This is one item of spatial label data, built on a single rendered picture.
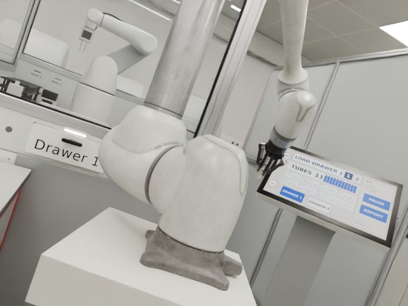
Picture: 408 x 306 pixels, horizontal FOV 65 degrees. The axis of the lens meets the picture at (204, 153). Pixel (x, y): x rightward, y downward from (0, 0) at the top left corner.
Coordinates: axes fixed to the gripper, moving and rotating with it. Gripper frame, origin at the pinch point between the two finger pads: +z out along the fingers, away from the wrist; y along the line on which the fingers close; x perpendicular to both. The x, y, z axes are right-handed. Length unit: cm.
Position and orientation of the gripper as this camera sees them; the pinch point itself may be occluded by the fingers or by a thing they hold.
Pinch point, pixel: (260, 173)
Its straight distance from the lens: 135.2
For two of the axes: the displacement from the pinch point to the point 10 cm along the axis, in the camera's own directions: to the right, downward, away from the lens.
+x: -6.9, 4.3, -5.7
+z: -2.2, 6.3, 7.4
